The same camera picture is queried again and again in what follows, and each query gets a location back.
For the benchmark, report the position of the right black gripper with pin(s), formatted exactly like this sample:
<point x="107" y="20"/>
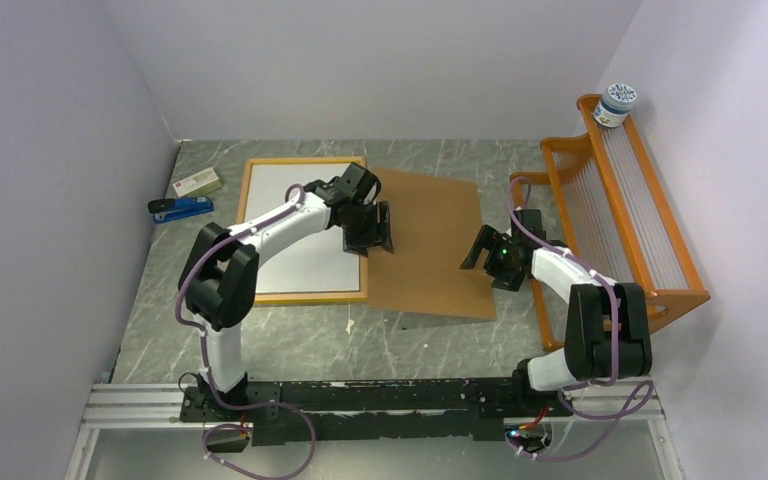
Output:
<point x="491" y="240"/>

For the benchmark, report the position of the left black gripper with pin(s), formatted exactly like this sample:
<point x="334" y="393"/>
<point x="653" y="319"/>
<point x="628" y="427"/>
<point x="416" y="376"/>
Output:
<point x="359" y="244"/>

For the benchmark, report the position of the brown frame backing board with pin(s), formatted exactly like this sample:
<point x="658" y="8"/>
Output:
<point x="434" y="222"/>

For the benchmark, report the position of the building and sky photo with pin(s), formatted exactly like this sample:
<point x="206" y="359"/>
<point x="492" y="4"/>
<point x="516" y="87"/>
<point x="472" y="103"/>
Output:
<point x="314" y="264"/>

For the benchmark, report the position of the yellow wooden picture frame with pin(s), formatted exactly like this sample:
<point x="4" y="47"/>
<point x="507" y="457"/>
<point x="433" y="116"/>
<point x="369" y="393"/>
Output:
<point x="307" y="298"/>

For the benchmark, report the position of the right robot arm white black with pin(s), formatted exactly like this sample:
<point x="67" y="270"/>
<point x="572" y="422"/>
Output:
<point x="607" y="334"/>

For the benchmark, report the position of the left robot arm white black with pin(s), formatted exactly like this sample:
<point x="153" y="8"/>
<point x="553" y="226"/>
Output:
<point x="217" y="287"/>

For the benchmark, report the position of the orange wooden rack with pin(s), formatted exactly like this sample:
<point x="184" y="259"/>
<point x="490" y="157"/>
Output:
<point x="614" y="213"/>

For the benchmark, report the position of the small blue white jar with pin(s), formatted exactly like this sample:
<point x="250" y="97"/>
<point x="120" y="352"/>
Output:
<point x="614" y="105"/>

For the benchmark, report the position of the small staples box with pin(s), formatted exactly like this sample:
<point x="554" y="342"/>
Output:
<point x="197" y="184"/>

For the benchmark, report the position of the blue stapler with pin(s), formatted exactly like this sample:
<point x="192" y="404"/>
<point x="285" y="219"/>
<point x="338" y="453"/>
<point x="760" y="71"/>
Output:
<point x="171" y="209"/>

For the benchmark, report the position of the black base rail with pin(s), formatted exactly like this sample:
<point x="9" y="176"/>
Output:
<point x="482" y="408"/>

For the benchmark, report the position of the aluminium extrusion frame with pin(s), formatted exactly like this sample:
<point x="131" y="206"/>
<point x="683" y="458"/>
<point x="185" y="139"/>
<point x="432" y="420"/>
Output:
<point x="149" y="406"/>

